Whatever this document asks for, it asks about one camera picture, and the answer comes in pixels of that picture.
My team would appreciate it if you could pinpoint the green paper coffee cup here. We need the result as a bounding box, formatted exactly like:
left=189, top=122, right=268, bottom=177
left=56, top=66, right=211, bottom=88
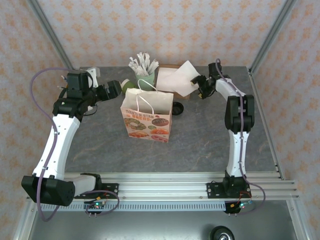
left=121, top=78, right=138, bottom=95

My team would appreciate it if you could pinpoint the black plastic cup lid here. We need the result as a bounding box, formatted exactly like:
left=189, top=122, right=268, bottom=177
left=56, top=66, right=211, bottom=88
left=171, top=101, right=185, bottom=116

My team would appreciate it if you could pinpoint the donut print paper bag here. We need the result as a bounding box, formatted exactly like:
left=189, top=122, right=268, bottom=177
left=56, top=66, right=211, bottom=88
left=120, top=79, right=175, bottom=143

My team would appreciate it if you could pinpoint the brown cardboard napkin box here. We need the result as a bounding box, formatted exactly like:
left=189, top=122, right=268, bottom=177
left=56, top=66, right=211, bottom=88
left=155, top=64, right=195, bottom=100

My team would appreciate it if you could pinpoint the white wrapped straw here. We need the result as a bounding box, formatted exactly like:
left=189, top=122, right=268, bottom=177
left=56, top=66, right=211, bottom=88
left=142, top=51, right=150, bottom=75
left=129, top=57, right=141, bottom=76
left=147, top=59, right=160, bottom=76
left=136, top=52, right=145, bottom=75

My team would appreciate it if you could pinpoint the white napkin stack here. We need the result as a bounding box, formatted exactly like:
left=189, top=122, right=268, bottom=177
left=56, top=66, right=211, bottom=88
left=156, top=67, right=180, bottom=91

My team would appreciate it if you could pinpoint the mint green straw cup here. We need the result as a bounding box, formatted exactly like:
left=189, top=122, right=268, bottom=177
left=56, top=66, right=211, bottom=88
left=136, top=73, right=155, bottom=91

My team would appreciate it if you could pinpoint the left small controller board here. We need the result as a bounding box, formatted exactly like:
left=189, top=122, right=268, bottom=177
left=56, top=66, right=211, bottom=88
left=84, top=199, right=107, bottom=210

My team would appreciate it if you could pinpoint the small controller board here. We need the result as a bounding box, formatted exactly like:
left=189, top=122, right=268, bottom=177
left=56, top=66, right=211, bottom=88
left=84, top=199, right=107, bottom=210
left=231, top=200, right=253, bottom=210

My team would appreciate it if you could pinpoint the right small controller board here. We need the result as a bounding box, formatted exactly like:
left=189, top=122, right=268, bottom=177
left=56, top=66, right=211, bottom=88
left=231, top=200, right=253, bottom=210

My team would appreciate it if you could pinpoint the black caster wheel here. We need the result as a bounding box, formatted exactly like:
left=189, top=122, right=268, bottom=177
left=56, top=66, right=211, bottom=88
left=209, top=225, right=235, bottom=240

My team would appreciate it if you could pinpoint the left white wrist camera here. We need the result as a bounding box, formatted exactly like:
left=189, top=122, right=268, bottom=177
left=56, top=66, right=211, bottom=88
left=85, top=66, right=101, bottom=89

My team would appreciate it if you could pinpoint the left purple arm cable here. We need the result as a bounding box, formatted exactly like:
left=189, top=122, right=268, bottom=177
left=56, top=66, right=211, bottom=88
left=29, top=67, right=120, bottom=223

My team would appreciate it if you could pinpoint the left aluminium frame post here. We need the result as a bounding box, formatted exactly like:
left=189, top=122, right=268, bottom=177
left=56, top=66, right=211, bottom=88
left=26, top=0, right=76, bottom=73

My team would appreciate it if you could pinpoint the aluminium frame post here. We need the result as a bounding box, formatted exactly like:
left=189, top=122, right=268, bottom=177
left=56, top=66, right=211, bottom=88
left=248, top=0, right=298, bottom=75
left=26, top=0, right=76, bottom=73

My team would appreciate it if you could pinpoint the right aluminium table rail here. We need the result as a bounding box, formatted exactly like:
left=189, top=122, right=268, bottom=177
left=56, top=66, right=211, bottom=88
left=247, top=69, right=286, bottom=181

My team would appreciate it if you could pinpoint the right aluminium frame post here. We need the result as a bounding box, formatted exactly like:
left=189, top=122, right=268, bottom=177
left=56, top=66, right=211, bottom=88
left=248, top=0, right=298, bottom=75

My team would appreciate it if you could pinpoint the right black mount plate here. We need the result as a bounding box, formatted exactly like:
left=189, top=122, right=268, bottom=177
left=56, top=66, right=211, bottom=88
left=206, top=182, right=253, bottom=200

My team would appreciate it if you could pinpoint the black mount plate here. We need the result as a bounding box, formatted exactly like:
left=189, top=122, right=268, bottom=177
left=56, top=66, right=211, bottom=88
left=73, top=183, right=120, bottom=200
left=206, top=182, right=253, bottom=200

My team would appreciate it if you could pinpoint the left black mount plate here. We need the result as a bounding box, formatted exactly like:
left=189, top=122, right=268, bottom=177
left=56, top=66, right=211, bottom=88
left=73, top=183, right=120, bottom=200

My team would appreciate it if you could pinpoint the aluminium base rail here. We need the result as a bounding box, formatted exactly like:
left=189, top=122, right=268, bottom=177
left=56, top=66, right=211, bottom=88
left=26, top=172, right=300, bottom=201

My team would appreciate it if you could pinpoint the slotted grey cable duct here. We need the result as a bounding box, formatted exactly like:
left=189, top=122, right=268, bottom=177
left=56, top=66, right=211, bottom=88
left=37, top=202, right=228, bottom=212

